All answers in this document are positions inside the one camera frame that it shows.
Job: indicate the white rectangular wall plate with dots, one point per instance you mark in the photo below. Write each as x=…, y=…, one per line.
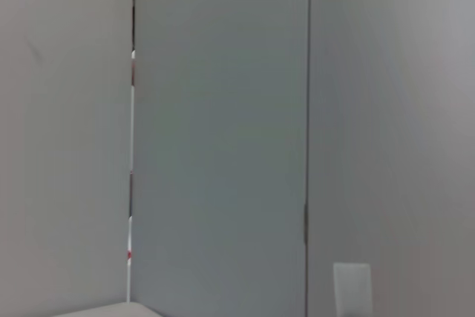
x=352, y=287

